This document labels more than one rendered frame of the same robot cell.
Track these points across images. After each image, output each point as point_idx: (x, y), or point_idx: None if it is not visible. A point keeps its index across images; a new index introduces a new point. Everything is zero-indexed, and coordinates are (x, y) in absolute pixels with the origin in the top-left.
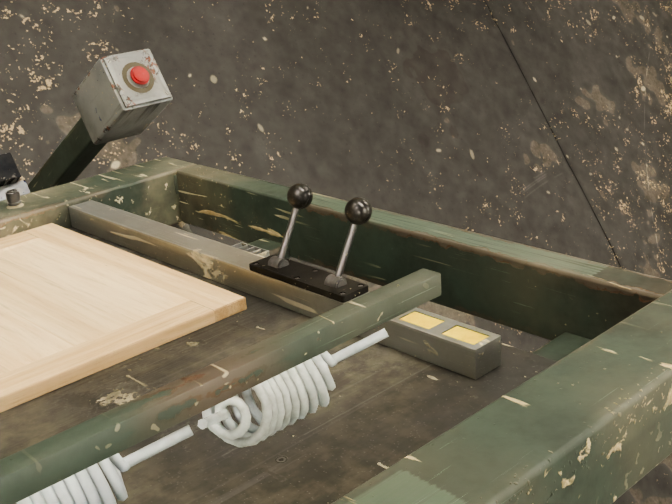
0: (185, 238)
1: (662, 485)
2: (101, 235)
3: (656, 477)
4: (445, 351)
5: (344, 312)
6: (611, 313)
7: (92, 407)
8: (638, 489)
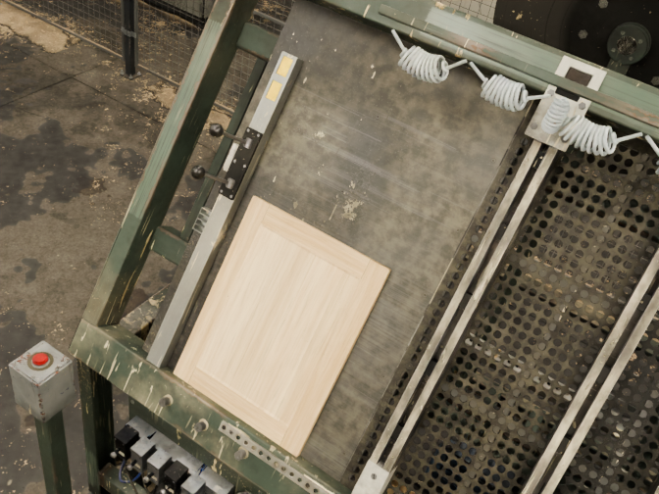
0: (197, 260)
1: (54, 129)
2: (179, 333)
3: (50, 132)
4: (292, 74)
5: (420, 23)
6: (236, 17)
7: (358, 219)
8: (63, 141)
